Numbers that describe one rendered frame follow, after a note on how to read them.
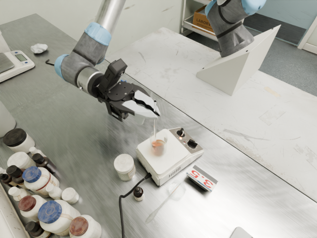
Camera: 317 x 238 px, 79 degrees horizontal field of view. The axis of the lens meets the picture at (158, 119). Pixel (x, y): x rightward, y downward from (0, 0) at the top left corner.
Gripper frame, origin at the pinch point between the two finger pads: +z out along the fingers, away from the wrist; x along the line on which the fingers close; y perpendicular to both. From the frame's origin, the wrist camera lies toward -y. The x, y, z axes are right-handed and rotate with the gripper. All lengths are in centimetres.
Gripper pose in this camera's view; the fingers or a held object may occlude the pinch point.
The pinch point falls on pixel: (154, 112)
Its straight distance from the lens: 46.7
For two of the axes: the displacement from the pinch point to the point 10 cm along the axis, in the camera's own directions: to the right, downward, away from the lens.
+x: -5.8, 6.4, -5.0
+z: 8.1, 4.7, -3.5
